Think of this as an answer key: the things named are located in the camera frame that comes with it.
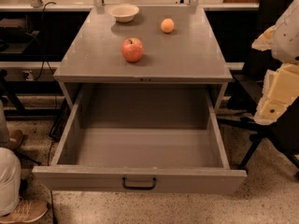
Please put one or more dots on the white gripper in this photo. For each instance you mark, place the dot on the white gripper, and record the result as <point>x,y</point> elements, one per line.
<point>287,36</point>

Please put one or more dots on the red apple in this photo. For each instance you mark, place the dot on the red apple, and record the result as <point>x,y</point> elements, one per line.
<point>132,49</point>

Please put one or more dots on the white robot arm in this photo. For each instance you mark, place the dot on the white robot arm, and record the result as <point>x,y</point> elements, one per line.
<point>285,46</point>

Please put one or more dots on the open grey top drawer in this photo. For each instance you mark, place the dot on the open grey top drawer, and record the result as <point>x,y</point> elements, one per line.
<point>141,132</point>

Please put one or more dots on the grey cabinet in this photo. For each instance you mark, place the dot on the grey cabinet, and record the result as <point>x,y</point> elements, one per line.
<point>190,54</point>

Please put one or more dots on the black office chair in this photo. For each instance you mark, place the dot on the black office chair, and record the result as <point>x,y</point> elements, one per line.
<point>248,87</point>

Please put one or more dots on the orange fruit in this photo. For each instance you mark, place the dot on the orange fruit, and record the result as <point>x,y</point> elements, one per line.
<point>167,26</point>

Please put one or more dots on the white bowl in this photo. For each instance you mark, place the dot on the white bowl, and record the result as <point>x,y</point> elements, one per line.
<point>123,12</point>

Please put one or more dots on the tan sneaker far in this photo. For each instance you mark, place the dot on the tan sneaker far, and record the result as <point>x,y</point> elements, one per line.
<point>15,139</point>

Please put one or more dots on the tan sneaker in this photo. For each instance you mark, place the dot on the tan sneaker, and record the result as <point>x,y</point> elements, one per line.
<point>15,139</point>
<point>26,212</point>

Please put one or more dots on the person leg light trousers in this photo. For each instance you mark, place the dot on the person leg light trousers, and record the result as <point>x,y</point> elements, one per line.
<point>10,181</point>

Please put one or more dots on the tan sneaker near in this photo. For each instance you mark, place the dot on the tan sneaker near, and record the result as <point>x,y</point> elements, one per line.
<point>26,212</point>

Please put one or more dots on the black drawer handle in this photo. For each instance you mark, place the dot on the black drawer handle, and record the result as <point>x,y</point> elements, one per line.
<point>138,184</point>

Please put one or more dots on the wall power outlet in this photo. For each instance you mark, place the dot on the wall power outlet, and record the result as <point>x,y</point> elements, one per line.
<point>28,75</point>

